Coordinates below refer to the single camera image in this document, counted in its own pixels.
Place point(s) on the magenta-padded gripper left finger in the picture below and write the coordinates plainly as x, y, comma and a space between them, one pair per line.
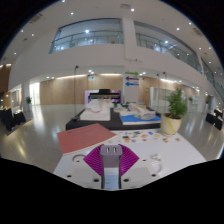
95, 160

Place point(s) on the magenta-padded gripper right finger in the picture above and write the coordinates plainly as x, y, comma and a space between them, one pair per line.
128, 160

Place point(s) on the small grey charger block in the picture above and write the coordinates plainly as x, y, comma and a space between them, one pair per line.
111, 160

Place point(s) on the pink flat board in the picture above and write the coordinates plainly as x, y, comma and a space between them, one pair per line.
85, 137

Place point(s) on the colourful small cards cluster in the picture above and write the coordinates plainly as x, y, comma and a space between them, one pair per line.
143, 136

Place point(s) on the black display platform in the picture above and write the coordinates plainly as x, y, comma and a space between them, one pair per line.
113, 124

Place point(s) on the blue mat on platform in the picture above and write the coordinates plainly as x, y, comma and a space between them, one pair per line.
140, 120

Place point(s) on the white architectural model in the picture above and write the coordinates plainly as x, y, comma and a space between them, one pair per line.
95, 115

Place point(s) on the potted plant in striped pot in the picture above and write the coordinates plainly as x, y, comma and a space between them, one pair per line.
170, 126

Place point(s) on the black digital piano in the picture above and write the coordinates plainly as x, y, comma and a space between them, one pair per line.
104, 96

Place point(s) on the white sign with arrows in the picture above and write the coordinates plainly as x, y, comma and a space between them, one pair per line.
132, 90

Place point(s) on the small distant potted plant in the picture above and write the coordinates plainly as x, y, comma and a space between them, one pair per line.
28, 100

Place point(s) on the black draped tables group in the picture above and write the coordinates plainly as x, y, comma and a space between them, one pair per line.
11, 119

